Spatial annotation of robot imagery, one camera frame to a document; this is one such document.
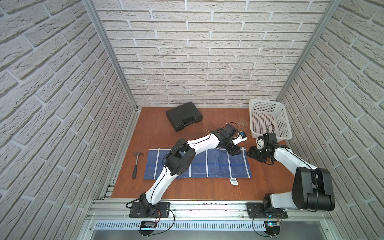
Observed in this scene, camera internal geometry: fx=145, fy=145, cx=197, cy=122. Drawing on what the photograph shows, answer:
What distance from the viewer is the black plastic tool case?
1.06m

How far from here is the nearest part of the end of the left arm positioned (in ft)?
2.37

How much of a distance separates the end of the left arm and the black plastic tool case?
33 cm
